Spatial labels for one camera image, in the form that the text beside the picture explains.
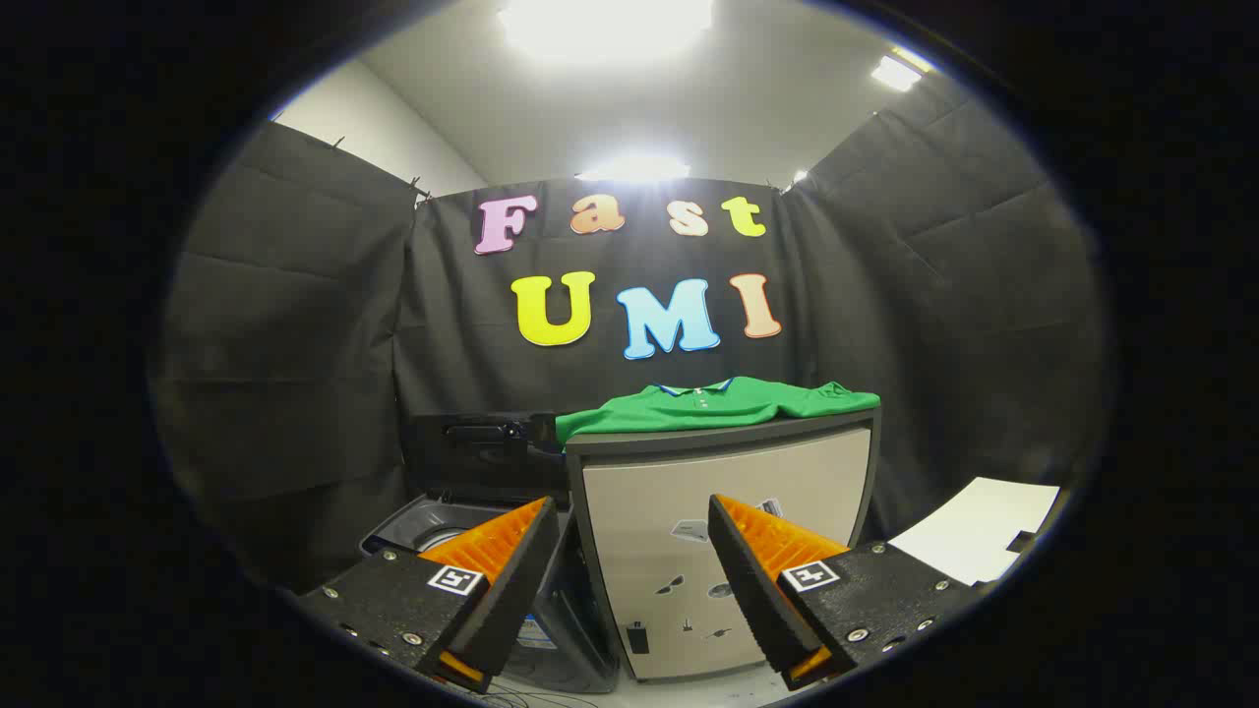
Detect dark grey washing machine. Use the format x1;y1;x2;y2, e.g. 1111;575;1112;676
359;492;623;695

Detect ceiling light above backdrop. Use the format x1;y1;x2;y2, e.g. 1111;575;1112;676
575;152;691;184

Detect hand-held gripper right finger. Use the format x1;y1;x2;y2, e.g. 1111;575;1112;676
708;495;985;691

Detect beige cabinet with dark frame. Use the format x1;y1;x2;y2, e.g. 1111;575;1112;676
564;408;883;682

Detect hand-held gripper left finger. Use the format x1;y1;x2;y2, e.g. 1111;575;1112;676
298;497;560;695

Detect rectangular ceiling light panel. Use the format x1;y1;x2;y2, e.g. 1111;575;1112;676
870;54;928;94

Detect thin dark floor cables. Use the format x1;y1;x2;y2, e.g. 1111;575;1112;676
482;688;593;708

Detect green polo shirt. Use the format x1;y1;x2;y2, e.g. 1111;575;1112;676
556;377;881;448

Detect white paper sheet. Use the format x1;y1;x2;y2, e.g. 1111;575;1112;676
888;477;1061;588

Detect large ceiling light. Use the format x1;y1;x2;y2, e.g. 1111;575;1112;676
500;0;715;62

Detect black backdrop cloth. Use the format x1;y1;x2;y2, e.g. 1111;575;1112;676
148;98;1112;591

